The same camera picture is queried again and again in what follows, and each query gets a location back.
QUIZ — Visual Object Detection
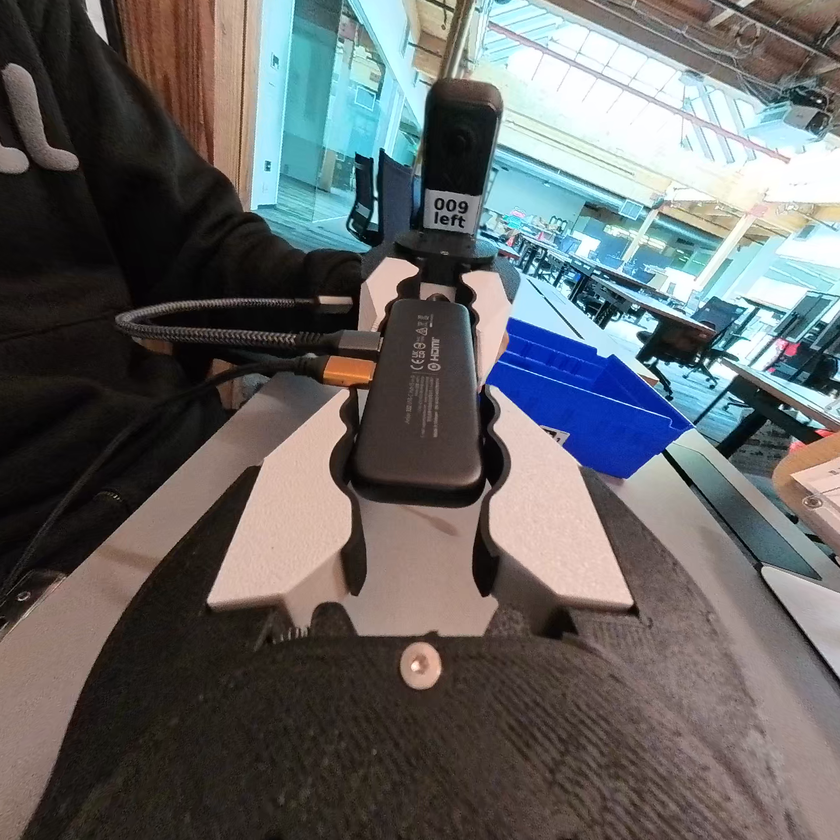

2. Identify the long wooden desk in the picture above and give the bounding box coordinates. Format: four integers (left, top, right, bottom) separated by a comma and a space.
518, 233, 716, 329

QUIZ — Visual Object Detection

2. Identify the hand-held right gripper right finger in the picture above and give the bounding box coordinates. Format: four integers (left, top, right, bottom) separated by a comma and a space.
479, 386, 636, 634

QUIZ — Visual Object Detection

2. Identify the white paper sheet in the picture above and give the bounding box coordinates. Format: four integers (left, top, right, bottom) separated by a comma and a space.
791, 456, 840, 509

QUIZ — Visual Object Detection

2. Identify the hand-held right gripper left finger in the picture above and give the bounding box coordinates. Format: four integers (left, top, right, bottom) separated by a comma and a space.
206, 386, 367, 626

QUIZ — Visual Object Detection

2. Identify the person's left forearm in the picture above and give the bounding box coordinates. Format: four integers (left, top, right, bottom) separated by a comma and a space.
197, 197, 365, 316

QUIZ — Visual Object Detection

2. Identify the white flat board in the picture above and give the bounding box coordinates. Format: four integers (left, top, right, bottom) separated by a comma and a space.
761, 564, 840, 683

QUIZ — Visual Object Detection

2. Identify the blue plastic bin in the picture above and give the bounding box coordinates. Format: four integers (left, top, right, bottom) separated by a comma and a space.
486, 317, 695, 479

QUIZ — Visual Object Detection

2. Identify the grey office desk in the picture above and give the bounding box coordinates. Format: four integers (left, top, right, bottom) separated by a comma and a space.
718, 357, 840, 460

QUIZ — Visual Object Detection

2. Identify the person's black hoodie torso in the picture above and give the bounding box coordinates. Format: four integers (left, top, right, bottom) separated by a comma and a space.
0, 0, 263, 592

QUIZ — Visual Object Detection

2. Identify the black metal bracket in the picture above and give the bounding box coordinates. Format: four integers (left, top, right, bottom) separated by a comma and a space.
0, 570, 67, 641

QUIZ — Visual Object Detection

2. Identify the ceiling projector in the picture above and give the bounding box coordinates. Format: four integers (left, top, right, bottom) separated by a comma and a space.
761, 92, 836, 142

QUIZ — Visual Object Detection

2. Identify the round wooden table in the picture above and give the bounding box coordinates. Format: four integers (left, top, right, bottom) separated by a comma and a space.
771, 436, 840, 526

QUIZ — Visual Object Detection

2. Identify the black office chair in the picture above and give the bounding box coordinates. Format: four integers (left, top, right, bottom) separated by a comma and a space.
377, 148, 421, 245
637, 297, 732, 398
346, 153, 383, 248

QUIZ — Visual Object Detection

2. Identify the dark grey usb hub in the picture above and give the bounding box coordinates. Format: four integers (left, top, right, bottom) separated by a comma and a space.
354, 298, 490, 506

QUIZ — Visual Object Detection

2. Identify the black cable with orange plug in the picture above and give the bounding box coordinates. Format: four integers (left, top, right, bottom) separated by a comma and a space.
0, 354, 376, 592

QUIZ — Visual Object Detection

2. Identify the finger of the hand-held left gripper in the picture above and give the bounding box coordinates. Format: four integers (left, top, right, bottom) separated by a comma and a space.
461, 269, 513, 388
357, 256, 424, 337

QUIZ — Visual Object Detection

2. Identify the grey braided usb cable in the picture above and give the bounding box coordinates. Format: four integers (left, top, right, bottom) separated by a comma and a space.
115, 295, 385, 358

